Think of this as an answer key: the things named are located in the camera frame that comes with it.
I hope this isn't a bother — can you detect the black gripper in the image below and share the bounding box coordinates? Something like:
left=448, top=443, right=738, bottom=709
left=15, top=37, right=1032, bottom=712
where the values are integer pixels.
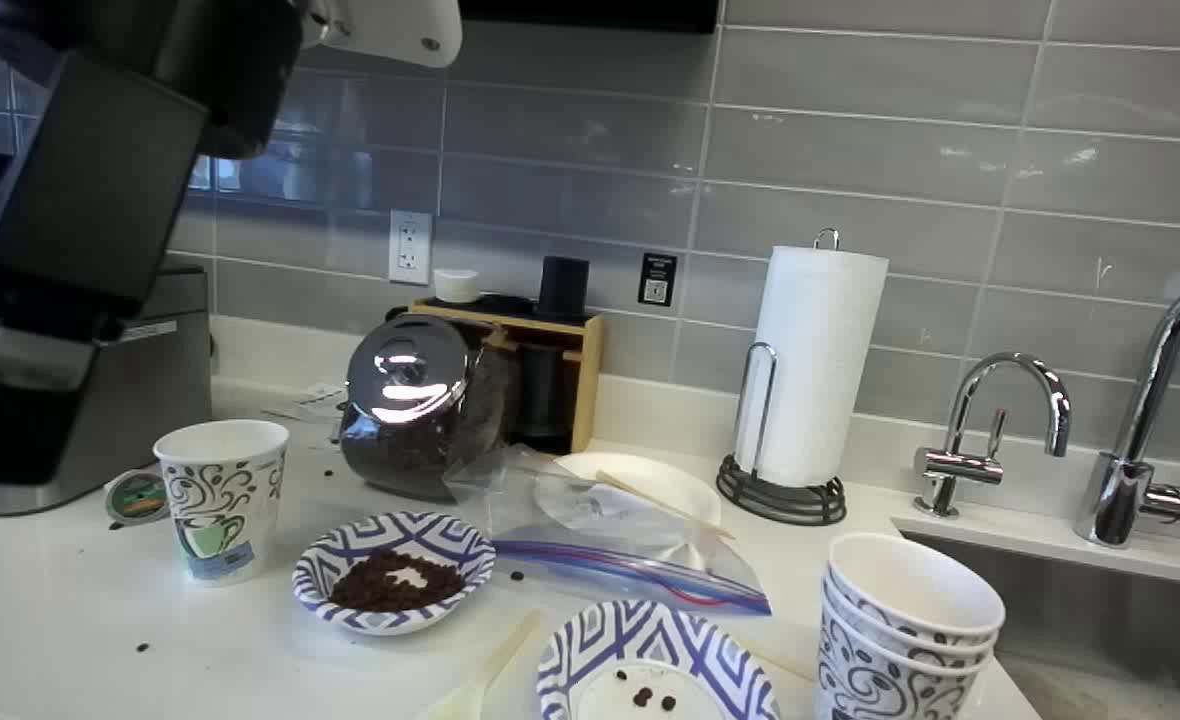
left=0, top=46, right=214, bottom=488

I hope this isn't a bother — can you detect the small white coffee pod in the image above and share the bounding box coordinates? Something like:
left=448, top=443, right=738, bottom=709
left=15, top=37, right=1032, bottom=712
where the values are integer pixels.
left=102, top=462, right=174, bottom=526

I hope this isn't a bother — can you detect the black cylinder container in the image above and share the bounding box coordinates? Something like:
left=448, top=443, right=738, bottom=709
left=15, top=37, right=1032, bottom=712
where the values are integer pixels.
left=536, top=253, right=592, bottom=323

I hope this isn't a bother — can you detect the paper cup with mug print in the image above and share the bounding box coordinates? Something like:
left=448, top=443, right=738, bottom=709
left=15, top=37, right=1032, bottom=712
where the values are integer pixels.
left=147, top=414, right=298, bottom=585

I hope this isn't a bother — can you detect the blue patterned paper bowl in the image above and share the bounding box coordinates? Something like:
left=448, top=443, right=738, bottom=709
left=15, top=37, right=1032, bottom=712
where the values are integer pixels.
left=288, top=509, right=500, bottom=641
left=532, top=594, right=781, bottom=720

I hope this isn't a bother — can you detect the chrome jar lid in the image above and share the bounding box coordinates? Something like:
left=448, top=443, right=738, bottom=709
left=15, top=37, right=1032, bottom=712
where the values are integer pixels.
left=345, top=310, right=477, bottom=431

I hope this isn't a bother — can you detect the pile of coffee grounds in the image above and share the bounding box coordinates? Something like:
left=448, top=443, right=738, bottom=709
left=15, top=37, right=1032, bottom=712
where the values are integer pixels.
left=330, top=547, right=469, bottom=617

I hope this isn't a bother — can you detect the white power outlet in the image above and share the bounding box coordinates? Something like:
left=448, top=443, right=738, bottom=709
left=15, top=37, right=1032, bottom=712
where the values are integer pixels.
left=383, top=206, right=437, bottom=288

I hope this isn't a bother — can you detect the small white object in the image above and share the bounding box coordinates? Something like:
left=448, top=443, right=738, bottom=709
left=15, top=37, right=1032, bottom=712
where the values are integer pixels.
left=429, top=265, right=483, bottom=309

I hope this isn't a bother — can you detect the wooden box holder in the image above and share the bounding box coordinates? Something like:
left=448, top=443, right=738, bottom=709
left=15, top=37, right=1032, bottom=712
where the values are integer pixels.
left=406, top=294, right=608, bottom=454

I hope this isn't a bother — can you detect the clear zip plastic bag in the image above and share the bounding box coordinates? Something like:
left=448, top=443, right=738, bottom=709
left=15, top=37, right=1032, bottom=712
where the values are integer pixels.
left=460, top=443, right=778, bottom=620

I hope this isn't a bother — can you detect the white paper plate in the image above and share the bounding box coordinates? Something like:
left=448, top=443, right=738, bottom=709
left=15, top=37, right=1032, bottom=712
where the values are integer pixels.
left=553, top=448, right=726, bottom=533

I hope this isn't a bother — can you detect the white paper towel roll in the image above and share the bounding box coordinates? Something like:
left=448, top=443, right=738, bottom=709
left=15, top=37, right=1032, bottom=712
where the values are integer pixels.
left=732, top=238, right=893, bottom=490

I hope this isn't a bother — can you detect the white swirl paper cup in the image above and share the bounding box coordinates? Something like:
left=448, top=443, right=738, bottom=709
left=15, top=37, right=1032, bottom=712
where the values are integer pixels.
left=808, top=617, right=988, bottom=720
left=821, top=533, right=1009, bottom=655
left=821, top=590, right=999, bottom=674

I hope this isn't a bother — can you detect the small chrome faucet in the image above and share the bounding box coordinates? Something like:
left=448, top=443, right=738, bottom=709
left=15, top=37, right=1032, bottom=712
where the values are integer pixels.
left=914, top=349, right=1078, bottom=519

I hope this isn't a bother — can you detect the steel sink basin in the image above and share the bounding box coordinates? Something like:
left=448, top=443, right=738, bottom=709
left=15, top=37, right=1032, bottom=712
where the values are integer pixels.
left=893, top=510, right=1180, bottom=720

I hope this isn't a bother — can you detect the large chrome faucet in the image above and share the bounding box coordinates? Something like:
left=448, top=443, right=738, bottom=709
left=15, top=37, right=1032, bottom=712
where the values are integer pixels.
left=1078, top=265, right=1180, bottom=547

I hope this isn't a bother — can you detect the black wall socket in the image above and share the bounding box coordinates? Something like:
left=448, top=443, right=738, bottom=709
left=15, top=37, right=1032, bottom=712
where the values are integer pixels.
left=637, top=247, right=679, bottom=310

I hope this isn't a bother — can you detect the dark wall cabinet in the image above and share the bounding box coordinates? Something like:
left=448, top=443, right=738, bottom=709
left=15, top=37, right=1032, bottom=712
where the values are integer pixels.
left=460, top=0, right=726, bottom=37

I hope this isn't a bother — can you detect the black wire towel holder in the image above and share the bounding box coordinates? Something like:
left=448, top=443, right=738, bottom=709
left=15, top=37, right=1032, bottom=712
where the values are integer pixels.
left=713, top=228, right=854, bottom=526

